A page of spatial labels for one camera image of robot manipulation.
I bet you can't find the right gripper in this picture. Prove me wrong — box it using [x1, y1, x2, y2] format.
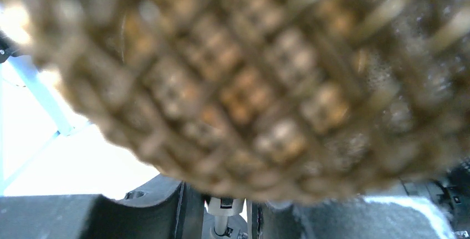
[401, 160, 469, 234]

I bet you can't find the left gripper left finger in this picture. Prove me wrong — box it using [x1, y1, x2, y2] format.
[1, 175, 204, 238]

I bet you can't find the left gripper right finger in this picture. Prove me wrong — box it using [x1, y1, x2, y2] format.
[253, 195, 455, 238]

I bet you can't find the gold microphone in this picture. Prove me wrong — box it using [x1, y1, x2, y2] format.
[1, 0, 469, 204]

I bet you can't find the black microphone stand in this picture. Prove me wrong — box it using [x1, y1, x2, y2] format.
[201, 195, 249, 239]

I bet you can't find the light blue music stand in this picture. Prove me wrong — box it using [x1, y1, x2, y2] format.
[0, 35, 93, 194]

